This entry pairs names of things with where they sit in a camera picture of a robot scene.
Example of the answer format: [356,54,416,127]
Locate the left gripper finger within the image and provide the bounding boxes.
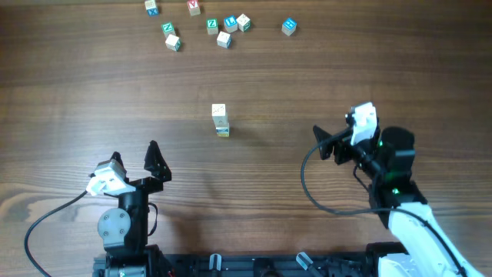
[111,152,127,179]
[144,140,171,181]

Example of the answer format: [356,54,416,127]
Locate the white block blue base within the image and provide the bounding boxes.
[216,127,230,135]

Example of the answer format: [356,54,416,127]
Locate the white patterned block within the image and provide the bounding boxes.
[212,115,229,128]

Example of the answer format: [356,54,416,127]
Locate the cream tower block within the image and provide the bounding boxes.
[211,104,227,117]

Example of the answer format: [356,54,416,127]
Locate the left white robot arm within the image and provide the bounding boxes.
[86,140,175,277]

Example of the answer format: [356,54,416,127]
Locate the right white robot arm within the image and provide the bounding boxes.
[313,126,481,276]

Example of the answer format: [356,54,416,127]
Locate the plain block green side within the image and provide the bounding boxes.
[165,34,181,52]

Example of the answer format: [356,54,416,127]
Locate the blue top block right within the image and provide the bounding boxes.
[281,18,297,36]

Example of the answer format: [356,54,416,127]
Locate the green Z block left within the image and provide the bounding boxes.
[161,22,176,38]

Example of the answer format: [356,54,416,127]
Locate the green z block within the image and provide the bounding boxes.
[206,18,219,35]
[161,22,176,38]

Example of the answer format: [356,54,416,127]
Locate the white block blue side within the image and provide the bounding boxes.
[217,32,231,48]

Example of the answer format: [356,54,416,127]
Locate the white block green side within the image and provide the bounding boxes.
[237,14,251,32]

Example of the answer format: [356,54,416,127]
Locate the green Z block middle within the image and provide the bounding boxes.
[206,18,219,35]

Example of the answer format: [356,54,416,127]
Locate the blue L block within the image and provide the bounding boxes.
[224,15,238,33]

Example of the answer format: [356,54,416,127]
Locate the block with blue X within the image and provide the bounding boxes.
[144,0,159,17]

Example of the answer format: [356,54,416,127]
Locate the block with red V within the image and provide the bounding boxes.
[187,0,201,16]

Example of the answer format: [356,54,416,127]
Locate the right black camera cable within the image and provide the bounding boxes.
[300,126,468,277]

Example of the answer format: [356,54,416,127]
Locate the black camera cable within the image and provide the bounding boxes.
[300,126,468,277]
[23,189,89,277]

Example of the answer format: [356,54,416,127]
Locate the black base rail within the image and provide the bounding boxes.
[92,242,421,277]

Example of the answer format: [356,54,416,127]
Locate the left black camera cable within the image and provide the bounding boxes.
[23,189,89,277]

